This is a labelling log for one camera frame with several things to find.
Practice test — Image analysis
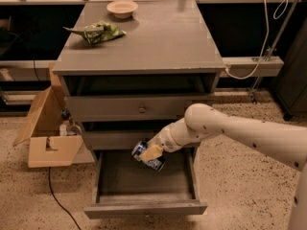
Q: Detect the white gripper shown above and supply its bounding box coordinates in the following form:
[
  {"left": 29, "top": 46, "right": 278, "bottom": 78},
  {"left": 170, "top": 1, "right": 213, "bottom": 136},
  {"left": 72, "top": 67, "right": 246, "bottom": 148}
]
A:
[{"left": 138, "top": 126, "right": 174, "bottom": 162}]

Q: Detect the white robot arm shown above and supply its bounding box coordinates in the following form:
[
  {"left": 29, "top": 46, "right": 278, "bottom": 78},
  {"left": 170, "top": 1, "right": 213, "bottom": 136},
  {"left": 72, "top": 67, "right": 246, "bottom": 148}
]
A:
[{"left": 139, "top": 103, "right": 307, "bottom": 230}]

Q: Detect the grey open bottom drawer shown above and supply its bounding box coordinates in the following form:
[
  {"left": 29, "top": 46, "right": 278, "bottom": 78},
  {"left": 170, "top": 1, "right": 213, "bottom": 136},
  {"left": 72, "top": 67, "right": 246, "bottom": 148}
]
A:
[{"left": 84, "top": 149, "right": 207, "bottom": 219}]

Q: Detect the grey middle drawer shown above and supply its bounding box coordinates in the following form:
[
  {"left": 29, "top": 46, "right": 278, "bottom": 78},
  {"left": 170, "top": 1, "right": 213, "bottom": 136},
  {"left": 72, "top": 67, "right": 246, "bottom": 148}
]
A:
[{"left": 83, "top": 120, "right": 175, "bottom": 150}]

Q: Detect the grey top drawer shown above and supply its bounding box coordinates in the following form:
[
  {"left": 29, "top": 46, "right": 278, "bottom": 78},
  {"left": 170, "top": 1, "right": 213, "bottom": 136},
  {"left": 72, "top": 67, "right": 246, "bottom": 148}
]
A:
[{"left": 65, "top": 74, "right": 214, "bottom": 122}]

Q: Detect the grey wooden drawer cabinet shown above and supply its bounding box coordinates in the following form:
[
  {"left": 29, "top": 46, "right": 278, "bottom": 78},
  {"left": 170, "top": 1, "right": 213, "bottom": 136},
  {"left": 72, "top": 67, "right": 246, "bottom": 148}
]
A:
[{"left": 52, "top": 0, "right": 226, "bottom": 160}]

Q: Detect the brown cardboard box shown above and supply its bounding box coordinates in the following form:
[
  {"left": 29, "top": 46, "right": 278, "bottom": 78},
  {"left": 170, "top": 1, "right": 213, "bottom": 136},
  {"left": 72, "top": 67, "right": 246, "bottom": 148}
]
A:
[{"left": 13, "top": 63, "right": 95, "bottom": 168}]

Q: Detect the green chip bag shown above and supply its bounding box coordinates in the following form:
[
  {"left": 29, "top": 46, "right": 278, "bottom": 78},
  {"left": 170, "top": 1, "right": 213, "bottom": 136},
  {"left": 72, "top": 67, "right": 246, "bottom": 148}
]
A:
[{"left": 65, "top": 21, "right": 126, "bottom": 45}]

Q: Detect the beige paper bowl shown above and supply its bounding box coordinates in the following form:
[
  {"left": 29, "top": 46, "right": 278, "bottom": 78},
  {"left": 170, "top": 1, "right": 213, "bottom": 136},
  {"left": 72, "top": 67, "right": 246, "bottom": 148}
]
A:
[{"left": 106, "top": 1, "right": 138, "bottom": 19}]

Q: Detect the dark cabinet at right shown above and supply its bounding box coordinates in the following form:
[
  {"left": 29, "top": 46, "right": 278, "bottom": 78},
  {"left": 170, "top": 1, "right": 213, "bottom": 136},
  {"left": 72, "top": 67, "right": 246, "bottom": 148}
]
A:
[{"left": 272, "top": 19, "right": 307, "bottom": 121}]

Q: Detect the metal pole stand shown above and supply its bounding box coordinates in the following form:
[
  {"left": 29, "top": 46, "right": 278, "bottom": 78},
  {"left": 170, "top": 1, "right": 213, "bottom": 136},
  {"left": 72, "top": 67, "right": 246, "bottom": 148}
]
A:
[{"left": 248, "top": 0, "right": 307, "bottom": 104}]

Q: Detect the black floor cable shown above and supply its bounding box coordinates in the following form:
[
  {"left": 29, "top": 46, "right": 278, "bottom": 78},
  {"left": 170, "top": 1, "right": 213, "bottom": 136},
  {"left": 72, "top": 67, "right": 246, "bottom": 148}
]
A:
[{"left": 47, "top": 167, "right": 83, "bottom": 230}]

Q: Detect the white hanging cable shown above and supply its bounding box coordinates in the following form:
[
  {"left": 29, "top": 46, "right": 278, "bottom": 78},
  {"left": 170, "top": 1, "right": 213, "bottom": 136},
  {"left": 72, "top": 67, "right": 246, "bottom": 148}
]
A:
[{"left": 224, "top": 0, "right": 290, "bottom": 81}]

